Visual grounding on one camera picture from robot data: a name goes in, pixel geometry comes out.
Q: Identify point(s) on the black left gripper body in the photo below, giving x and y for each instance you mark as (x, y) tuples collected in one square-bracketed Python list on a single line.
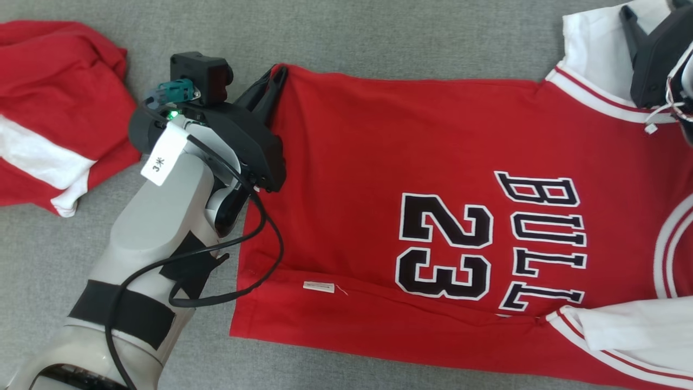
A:
[(249, 146)]

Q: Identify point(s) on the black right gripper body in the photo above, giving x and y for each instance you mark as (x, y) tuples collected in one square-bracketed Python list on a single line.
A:
[(660, 54)]

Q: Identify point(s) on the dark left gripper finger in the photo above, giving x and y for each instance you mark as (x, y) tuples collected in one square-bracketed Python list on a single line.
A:
[(260, 89), (273, 97)]

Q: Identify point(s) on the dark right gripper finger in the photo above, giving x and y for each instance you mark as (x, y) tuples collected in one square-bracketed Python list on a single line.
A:
[(632, 27)]

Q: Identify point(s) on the red Bulls 23 jersey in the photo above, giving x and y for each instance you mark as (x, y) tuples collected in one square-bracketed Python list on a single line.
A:
[(379, 135)]

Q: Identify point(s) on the red shorts with white stripe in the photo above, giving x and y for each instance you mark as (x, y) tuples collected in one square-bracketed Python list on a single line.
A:
[(54, 81)]

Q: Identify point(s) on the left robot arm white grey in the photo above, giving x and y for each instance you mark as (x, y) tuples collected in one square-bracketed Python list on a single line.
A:
[(157, 227)]

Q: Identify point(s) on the grey fabric mat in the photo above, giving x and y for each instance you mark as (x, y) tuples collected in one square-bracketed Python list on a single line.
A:
[(379, 32)]

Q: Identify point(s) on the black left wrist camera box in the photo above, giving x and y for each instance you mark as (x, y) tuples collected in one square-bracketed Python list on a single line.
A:
[(200, 76)]

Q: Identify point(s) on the teal left camera connector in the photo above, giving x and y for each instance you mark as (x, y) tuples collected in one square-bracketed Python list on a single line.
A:
[(173, 91)]

